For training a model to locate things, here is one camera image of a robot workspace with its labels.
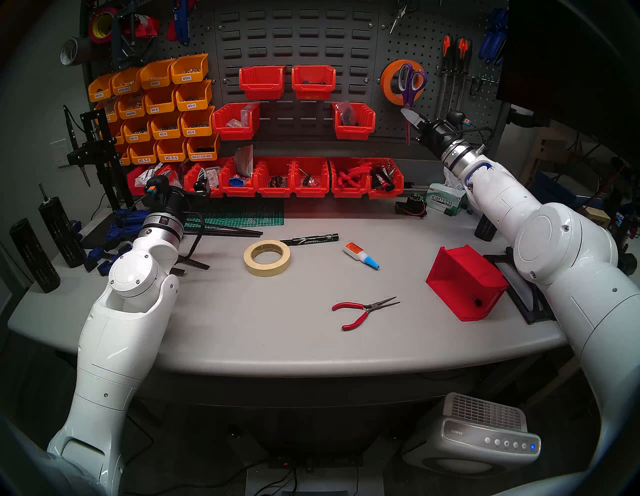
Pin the small blue plastic part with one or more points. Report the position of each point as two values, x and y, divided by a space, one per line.
237 181

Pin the white Coway air purifier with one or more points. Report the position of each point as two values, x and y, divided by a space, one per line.
460 435

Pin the Kimtech tissue box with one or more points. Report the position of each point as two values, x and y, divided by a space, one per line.
445 202

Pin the black battery holder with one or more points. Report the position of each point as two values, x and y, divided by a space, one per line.
412 207

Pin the beige masking tape roll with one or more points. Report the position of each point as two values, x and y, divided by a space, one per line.
250 262

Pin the black marker pen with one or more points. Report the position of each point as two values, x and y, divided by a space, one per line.
312 240

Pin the small silver scissors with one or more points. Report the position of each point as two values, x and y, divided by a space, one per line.
398 17

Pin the black carabiner hook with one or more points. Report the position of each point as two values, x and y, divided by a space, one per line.
474 86

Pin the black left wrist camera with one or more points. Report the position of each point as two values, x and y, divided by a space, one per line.
156 189

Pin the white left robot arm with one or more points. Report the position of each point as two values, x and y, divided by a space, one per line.
120 330

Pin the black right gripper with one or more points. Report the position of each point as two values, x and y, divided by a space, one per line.
437 137

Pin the orange tape roll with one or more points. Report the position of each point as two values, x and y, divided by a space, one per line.
386 82

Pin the black soldering iron pen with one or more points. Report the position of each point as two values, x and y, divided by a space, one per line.
71 127

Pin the black power strip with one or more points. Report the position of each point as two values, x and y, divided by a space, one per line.
320 460

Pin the black bar clamp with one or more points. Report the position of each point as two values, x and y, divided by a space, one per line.
125 50

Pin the pile of blue clamps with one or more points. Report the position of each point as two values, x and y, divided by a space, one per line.
122 222

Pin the green cutting mat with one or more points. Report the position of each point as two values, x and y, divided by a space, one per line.
245 218

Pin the black computer monitor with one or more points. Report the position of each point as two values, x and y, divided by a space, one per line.
575 50

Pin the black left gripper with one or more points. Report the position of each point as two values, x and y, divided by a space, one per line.
180 196

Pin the black metal fixture stand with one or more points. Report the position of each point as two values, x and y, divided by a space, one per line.
100 150

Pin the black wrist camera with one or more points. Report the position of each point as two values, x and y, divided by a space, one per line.
156 189
457 120

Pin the clear plastic hardware bag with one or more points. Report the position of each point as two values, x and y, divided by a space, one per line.
216 176

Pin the grey pegboard back panel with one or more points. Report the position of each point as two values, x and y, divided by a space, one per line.
325 45

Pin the yellow plastic parts bin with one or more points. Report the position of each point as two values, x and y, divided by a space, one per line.
143 155
111 112
125 82
156 75
137 131
100 90
166 127
118 134
125 157
131 107
160 102
189 69
202 149
171 151
197 122
193 96

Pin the dark blue storage bin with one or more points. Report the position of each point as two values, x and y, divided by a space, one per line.
550 185

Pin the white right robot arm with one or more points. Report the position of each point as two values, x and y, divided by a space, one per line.
565 250

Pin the red yellow tape roll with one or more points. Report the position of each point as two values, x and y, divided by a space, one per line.
95 25

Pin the black tripod rods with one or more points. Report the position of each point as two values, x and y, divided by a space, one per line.
235 231

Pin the clear plastic parts bag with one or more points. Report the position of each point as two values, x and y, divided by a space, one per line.
240 120
347 114

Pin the black printed frame part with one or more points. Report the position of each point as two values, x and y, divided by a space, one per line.
530 310

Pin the black tape roll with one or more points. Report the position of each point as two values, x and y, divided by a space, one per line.
382 80

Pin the small cardboard box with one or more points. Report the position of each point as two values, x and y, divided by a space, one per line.
597 215

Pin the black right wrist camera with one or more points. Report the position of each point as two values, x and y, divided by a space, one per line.
457 120

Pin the glue bottle with blue cap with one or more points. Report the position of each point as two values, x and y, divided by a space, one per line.
356 251

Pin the black cylindrical tool holder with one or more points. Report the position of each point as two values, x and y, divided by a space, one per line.
62 232
35 260
485 230

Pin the black desktop device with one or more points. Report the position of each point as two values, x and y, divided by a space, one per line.
627 250

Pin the red plastic storage bin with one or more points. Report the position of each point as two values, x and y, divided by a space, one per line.
385 194
235 131
131 190
215 193
274 192
261 82
353 132
465 280
313 90
237 192
347 192
310 192
179 175

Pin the grey duct tape roll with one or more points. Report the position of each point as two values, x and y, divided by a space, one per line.
80 50

